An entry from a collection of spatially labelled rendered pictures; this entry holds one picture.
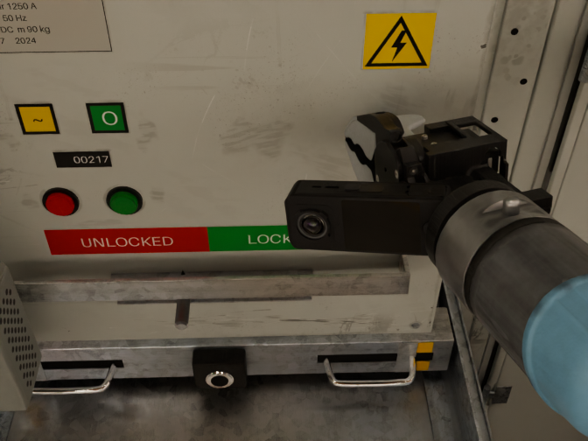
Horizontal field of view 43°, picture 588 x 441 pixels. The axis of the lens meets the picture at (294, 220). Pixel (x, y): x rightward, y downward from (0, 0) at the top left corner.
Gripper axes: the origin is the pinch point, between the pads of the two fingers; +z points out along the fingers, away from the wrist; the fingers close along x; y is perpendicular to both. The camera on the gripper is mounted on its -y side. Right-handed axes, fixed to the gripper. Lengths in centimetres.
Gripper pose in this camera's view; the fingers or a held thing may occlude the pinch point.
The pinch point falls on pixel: (347, 135)
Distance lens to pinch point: 65.6
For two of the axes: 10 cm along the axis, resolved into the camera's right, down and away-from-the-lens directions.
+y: 9.6, -2.0, 2.1
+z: -2.8, -4.5, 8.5
